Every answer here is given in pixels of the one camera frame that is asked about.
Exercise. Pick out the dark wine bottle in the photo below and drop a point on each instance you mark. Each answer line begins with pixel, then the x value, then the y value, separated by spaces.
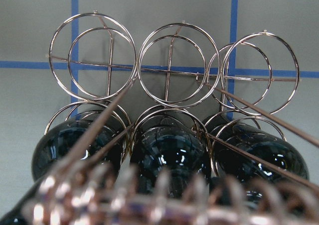
pixel 56 143
pixel 256 142
pixel 168 143

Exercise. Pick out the copper wire bottle basket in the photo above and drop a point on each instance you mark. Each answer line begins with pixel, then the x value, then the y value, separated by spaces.
pixel 178 72

